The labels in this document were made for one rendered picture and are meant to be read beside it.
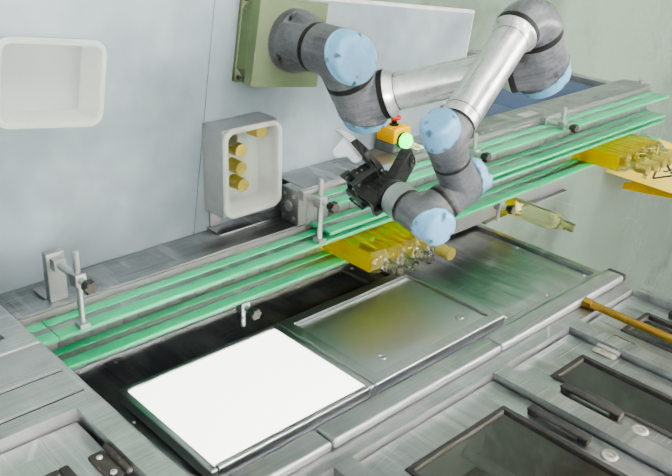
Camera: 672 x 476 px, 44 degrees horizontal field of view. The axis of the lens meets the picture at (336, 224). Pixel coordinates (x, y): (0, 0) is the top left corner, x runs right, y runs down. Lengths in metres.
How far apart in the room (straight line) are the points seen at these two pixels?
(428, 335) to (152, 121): 0.82
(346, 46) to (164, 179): 0.53
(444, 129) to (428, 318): 0.71
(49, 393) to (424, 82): 1.08
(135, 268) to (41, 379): 0.69
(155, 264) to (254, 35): 0.57
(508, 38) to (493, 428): 0.81
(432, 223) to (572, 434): 0.56
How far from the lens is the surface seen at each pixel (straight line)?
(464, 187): 1.61
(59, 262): 1.76
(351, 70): 1.85
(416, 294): 2.21
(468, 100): 1.60
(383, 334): 2.03
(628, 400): 2.02
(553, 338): 2.17
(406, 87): 1.91
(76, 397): 1.23
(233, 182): 2.05
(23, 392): 1.26
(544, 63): 1.84
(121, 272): 1.92
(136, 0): 1.86
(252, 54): 1.97
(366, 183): 1.72
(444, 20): 2.55
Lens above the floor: 2.34
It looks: 41 degrees down
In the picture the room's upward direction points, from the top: 115 degrees clockwise
